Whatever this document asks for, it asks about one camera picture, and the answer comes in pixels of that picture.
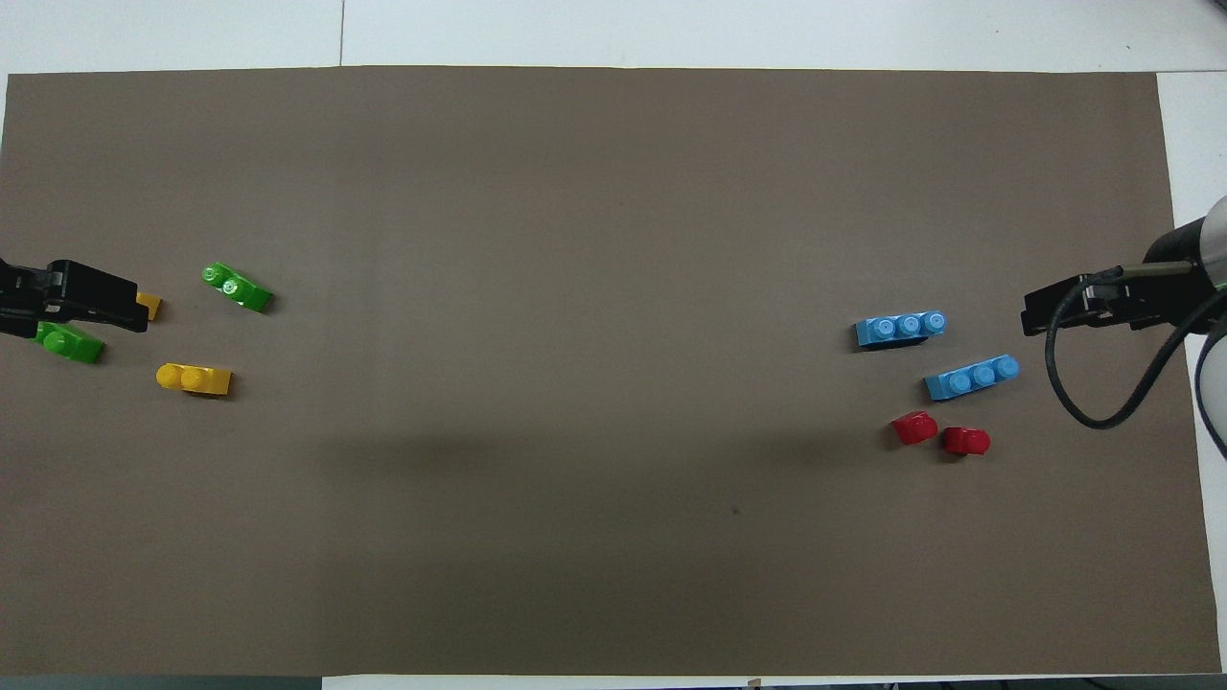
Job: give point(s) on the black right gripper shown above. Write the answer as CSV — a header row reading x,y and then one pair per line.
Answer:
x,y
1165,278

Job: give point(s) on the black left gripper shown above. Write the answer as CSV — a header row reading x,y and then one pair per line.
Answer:
x,y
21,292

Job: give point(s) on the green two-stud block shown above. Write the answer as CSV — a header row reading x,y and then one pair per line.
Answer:
x,y
69,344
240,288

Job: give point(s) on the blue three-stud block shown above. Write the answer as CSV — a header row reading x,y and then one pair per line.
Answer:
x,y
901,330
972,378

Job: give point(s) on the yellow two-stud block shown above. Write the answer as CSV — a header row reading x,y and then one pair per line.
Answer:
x,y
195,379
150,307

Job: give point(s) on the red single-stud block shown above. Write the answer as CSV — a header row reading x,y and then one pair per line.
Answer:
x,y
965,441
914,428

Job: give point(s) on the brown table mat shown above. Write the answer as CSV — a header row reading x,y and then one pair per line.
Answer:
x,y
613,220

